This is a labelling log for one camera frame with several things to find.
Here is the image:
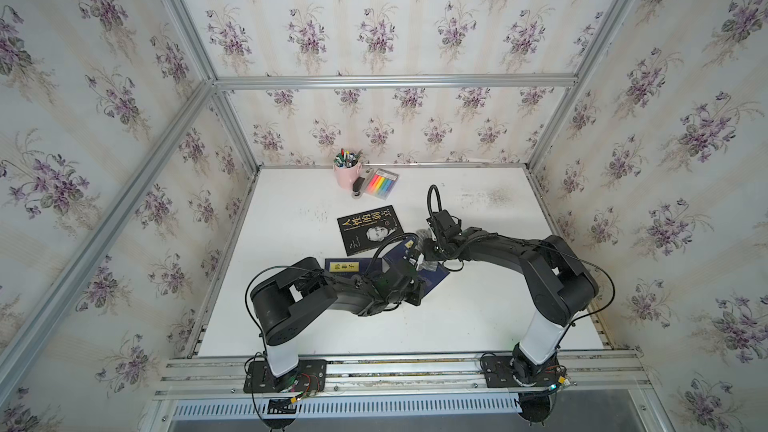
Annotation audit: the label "grey striped cleaning cloth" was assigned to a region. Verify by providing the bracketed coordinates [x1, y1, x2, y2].
[408, 228, 434, 263]

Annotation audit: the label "blue book yellow label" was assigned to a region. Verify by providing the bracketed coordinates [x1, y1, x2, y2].
[384, 238, 449, 297]
[324, 257, 382, 278]

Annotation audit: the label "black portrait book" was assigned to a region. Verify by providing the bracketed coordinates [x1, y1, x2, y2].
[337, 205, 403, 257]

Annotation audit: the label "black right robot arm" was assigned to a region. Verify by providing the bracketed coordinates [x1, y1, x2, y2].
[423, 184, 599, 387]

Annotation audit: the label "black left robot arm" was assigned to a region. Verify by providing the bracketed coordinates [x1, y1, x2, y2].
[244, 233, 426, 382]

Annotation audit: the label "colourful sticky notes pack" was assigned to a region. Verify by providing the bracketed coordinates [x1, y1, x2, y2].
[362, 168, 399, 200]

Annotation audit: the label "black clip near cup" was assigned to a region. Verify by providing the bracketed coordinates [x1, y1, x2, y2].
[352, 176, 367, 199]

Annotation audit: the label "pink pen cup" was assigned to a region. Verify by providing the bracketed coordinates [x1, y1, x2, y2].
[333, 163, 362, 191]

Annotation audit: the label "pens in cup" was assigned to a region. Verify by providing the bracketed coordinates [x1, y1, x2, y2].
[333, 148, 362, 169]

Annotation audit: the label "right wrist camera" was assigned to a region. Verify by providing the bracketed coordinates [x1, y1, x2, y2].
[428, 210, 462, 239]

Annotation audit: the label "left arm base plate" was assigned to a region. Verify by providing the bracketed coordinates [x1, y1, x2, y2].
[243, 357, 328, 394]

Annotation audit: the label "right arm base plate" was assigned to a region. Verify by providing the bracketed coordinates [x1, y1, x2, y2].
[479, 352, 567, 389]

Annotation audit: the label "white slotted cable duct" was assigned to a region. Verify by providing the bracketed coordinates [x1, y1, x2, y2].
[172, 392, 522, 421]

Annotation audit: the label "aluminium mounting rail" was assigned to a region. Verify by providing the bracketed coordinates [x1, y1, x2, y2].
[150, 350, 652, 400]

